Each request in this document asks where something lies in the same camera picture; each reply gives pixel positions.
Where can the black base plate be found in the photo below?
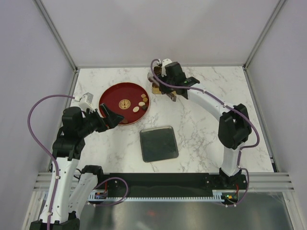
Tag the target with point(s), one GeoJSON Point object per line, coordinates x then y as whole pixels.
{"type": "Point", "coordinates": [173, 181]}

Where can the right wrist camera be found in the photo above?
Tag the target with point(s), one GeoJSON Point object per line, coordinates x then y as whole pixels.
{"type": "Point", "coordinates": [162, 64]}

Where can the white oval chocolate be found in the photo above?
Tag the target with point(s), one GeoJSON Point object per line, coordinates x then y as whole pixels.
{"type": "Point", "coordinates": [136, 109]}

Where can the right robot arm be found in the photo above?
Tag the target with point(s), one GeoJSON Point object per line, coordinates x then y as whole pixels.
{"type": "Point", "coordinates": [234, 126]}

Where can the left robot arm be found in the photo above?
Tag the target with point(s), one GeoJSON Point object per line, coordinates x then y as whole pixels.
{"type": "Point", "coordinates": [63, 207]}

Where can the silver tin lid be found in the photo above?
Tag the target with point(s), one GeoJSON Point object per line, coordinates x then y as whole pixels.
{"type": "Point", "coordinates": [158, 144]}

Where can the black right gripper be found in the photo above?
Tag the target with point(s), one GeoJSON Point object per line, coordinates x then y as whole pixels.
{"type": "Point", "coordinates": [164, 90]}

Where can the white slotted cable duct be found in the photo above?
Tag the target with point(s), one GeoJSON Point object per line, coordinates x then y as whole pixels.
{"type": "Point", "coordinates": [161, 195]}

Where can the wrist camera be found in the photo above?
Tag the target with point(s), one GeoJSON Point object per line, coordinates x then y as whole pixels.
{"type": "Point", "coordinates": [162, 64]}
{"type": "Point", "coordinates": [85, 101]}

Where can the gold chocolate tin box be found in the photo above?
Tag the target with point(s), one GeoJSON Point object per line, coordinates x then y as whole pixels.
{"type": "Point", "coordinates": [158, 88]}

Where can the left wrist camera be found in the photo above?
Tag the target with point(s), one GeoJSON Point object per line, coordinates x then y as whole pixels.
{"type": "Point", "coordinates": [85, 101]}

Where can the dark round chocolate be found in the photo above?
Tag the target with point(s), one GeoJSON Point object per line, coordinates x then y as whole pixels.
{"type": "Point", "coordinates": [150, 78]}

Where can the red round tray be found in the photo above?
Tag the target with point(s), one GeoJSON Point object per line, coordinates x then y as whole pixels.
{"type": "Point", "coordinates": [121, 98]}

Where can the aluminium frame rail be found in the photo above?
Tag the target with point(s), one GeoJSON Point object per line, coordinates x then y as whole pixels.
{"type": "Point", "coordinates": [259, 182]}

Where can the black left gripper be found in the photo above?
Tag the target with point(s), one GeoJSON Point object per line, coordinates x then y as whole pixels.
{"type": "Point", "coordinates": [111, 119]}

